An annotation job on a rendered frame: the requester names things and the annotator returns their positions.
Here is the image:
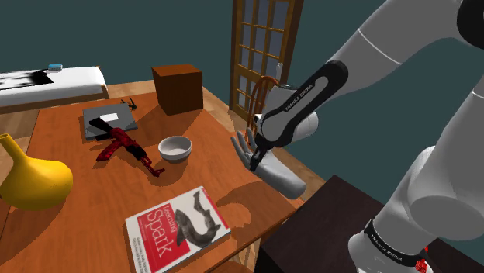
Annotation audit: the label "grey hand model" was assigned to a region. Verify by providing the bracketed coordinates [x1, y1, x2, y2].
[230, 127, 308, 201]

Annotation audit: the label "wooden chair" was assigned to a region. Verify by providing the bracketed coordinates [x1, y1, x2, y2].
[245, 74, 281, 142]

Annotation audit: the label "white bowl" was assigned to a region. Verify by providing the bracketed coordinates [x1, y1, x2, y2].
[157, 135, 193, 163]

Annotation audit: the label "dark robot stand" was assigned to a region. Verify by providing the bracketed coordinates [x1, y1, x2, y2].
[254, 175, 484, 273]

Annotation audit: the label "brown wooden box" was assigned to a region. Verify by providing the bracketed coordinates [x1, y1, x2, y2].
[151, 63, 205, 117]

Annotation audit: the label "wooden door with glass panes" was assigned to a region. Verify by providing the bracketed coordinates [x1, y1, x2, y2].
[228, 0, 305, 123]

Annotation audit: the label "red and white book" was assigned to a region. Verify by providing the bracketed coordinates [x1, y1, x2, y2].
[124, 185, 233, 273]

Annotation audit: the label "red and black toy rifle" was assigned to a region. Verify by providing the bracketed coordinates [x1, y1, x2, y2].
[88, 117, 167, 178]

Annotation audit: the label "black glasses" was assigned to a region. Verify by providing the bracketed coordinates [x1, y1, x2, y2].
[120, 97, 138, 112]

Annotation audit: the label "grey flat box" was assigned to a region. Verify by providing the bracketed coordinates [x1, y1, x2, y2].
[82, 102, 139, 142]

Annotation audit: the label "wooden table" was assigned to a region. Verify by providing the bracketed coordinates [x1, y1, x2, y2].
[0, 87, 306, 273]

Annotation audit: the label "white bed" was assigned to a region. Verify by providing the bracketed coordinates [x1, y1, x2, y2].
[0, 63, 110, 115]

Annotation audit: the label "yellow gourd vase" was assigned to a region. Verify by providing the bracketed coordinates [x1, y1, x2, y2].
[0, 133, 74, 212]

